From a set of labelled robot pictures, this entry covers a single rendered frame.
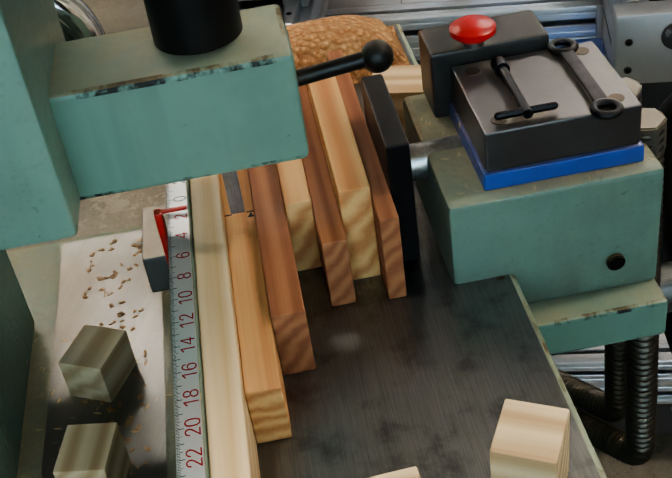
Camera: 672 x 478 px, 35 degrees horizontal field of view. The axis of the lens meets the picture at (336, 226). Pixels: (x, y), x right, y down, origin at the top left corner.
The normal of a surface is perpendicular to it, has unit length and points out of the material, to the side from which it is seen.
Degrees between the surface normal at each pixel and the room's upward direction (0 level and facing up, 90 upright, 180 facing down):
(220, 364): 0
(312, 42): 22
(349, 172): 0
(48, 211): 90
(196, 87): 90
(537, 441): 0
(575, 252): 90
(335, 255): 90
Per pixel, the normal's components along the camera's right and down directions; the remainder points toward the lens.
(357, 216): 0.15, 0.58
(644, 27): -0.10, 0.61
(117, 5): -0.11, -0.79
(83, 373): -0.30, 0.61
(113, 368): 0.94, 0.09
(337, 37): -0.03, -0.53
